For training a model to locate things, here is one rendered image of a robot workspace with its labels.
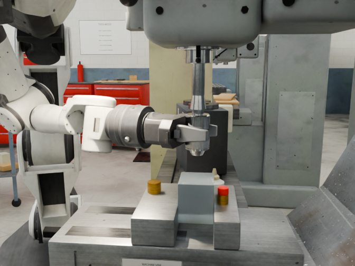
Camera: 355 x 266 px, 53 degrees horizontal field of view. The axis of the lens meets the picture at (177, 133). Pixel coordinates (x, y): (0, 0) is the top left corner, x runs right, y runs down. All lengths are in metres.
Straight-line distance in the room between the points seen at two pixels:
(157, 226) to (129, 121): 0.28
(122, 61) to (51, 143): 8.73
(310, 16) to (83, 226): 0.46
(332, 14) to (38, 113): 0.66
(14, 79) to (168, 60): 1.58
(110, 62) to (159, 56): 7.59
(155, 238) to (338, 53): 9.95
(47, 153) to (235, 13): 0.83
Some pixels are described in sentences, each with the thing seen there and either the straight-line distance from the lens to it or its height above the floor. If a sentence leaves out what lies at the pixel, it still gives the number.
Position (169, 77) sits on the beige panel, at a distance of 2.40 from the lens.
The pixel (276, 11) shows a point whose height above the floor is 1.35.
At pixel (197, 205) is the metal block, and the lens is 0.52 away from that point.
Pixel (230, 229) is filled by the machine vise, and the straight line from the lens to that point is 0.49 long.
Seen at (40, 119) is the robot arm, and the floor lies 1.15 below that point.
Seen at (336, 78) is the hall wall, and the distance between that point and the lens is 10.31.
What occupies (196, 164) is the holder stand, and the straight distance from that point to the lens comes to 1.02.
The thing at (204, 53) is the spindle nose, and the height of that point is 1.30.
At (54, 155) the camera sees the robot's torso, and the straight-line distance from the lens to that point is 1.23.
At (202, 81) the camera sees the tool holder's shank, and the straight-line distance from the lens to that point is 0.67.
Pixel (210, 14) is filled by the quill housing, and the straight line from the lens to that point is 0.58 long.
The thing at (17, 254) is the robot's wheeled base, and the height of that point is 0.57.
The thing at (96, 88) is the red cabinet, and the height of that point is 0.93.
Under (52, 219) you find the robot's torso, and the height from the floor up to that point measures 0.73.
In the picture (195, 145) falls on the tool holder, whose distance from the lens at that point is 0.67.
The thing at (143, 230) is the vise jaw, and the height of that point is 1.06.
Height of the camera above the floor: 1.28
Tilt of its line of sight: 11 degrees down
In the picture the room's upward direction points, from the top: straight up
